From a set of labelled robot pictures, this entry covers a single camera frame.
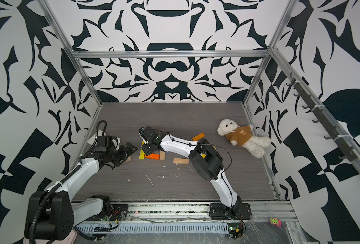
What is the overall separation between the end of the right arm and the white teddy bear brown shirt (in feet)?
1.50

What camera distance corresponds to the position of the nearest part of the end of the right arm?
683mm

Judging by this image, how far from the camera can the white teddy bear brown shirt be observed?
90 cm
